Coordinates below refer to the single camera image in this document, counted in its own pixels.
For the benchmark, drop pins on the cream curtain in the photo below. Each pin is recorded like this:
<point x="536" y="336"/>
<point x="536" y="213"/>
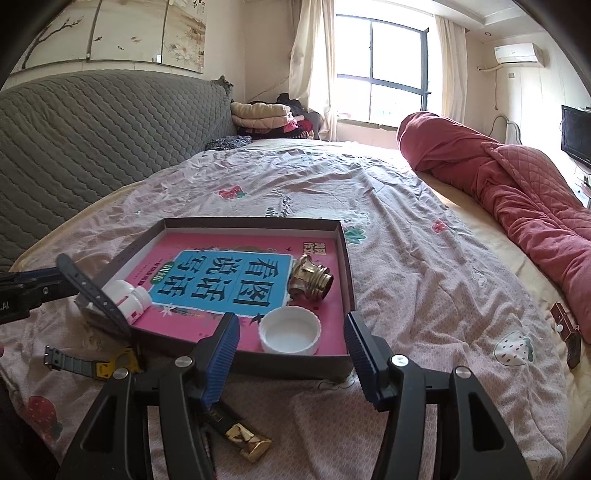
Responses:
<point x="311" y="69"/>
<point x="450" y="69"/>

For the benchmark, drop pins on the white round ribbed lid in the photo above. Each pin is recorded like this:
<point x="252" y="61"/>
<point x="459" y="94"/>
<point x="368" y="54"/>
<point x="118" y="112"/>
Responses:
<point x="288" y="332"/>

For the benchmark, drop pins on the brass threaded fitting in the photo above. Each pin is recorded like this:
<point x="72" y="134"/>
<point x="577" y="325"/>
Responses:
<point x="309" y="277"/>

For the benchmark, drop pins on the white air conditioner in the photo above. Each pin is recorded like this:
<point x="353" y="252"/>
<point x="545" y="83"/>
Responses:
<point x="517" y="54"/>

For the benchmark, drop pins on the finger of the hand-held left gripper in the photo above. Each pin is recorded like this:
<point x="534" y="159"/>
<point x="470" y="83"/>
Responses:
<point x="37" y="277"/>
<point x="57" y="288"/>

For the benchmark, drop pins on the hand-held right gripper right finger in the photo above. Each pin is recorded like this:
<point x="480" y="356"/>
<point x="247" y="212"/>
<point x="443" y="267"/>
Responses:
<point x="364" y="360"/>

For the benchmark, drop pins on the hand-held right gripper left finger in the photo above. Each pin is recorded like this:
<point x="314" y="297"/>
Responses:
<point x="221" y="360"/>

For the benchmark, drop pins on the floral wall painting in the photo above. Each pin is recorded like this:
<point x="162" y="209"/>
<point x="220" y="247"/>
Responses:
<point x="115" y="32"/>

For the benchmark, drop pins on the black gold perfume bottle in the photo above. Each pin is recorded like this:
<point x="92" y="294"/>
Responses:
<point x="244" y="438"/>

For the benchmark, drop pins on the white pill bottle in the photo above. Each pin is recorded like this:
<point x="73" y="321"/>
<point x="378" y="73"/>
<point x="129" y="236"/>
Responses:
<point x="134" y="300"/>

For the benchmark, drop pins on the small brown box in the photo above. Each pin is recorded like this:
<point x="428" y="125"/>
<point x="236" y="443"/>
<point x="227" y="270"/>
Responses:
<point x="563" y="318"/>

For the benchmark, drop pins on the dark framed window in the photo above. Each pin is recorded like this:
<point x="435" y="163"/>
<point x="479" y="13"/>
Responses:
<point x="383" y="69"/>

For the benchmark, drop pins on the dark shallow cardboard box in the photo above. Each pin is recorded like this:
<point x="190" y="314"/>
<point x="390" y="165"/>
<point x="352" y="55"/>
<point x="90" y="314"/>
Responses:
<point x="286" y="364"/>

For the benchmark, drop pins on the black and yellow wristwatch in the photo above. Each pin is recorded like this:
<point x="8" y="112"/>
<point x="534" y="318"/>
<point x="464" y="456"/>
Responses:
<point x="92" y="286"/>

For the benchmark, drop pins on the white curved tube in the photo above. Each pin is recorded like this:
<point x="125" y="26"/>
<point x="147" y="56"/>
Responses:
<point x="513" y="124"/>

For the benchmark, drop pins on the pile of folded clothes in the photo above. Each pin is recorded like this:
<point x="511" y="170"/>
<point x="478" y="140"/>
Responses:
<point x="263" y="115"/>

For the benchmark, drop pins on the pink printed bed sheet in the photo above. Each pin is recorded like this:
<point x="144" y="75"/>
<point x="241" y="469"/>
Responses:
<point x="415" y="277"/>

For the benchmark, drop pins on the black flat television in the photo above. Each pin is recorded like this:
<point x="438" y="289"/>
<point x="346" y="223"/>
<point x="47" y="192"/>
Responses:
<point x="577" y="136"/>

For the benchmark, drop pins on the pink and blue book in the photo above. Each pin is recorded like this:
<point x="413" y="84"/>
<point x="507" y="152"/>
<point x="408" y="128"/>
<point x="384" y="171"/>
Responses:
<point x="221" y="277"/>

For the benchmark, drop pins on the red quilted blanket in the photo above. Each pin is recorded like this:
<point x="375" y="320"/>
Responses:
<point x="508" y="184"/>

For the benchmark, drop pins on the grey quilted headboard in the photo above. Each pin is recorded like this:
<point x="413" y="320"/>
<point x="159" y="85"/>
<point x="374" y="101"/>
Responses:
<point x="92" y="152"/>

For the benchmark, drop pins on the dark patterned cloth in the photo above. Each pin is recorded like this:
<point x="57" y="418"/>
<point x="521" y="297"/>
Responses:
<point x="228" y="143"/>

